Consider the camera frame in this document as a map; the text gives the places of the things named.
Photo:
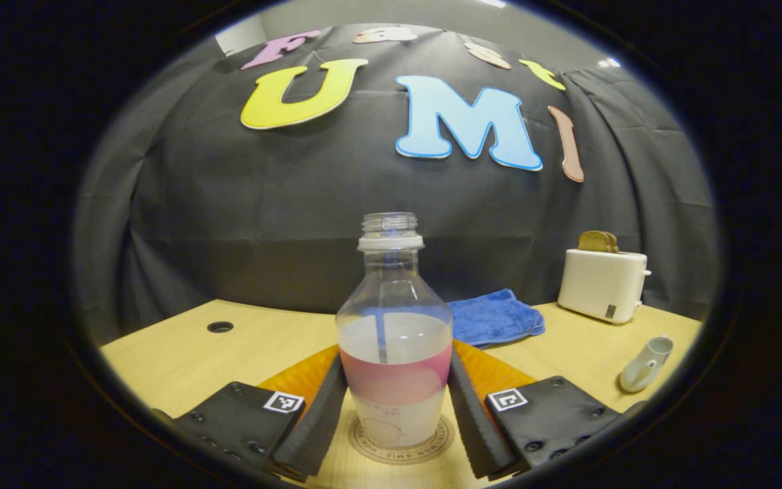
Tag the clear water bottle pink label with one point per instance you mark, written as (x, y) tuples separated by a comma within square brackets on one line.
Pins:
[(394, 367)]

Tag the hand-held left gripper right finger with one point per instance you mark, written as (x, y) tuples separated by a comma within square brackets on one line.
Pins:
[(476, 428)]

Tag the white teacup blue pattern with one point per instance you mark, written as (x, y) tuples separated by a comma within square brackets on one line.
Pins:
[(642, 373)]

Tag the white toaster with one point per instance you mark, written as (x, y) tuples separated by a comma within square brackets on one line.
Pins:
[(601, 285)]

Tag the blue towel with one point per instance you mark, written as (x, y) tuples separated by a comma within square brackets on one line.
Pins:
[(496, 316)]

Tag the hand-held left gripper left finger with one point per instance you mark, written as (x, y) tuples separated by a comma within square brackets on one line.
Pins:
[(313, 428)]

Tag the brown toast slices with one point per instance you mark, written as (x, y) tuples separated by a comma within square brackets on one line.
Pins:
[(598, 241)]

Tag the round beige coaster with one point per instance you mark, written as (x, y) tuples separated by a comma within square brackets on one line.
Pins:
[(428, 451)]

